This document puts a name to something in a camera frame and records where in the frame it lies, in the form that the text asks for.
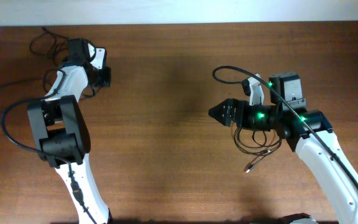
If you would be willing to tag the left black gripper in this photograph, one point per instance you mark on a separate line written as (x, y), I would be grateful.
(105, 76)

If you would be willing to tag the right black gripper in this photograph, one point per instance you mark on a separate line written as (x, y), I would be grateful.
(234, 112)

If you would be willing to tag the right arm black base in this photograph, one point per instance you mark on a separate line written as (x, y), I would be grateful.
(299, 218)

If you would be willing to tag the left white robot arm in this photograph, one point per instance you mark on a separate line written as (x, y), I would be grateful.
(59, 130)

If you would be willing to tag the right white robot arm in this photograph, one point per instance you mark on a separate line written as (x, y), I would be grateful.
(279, 105)

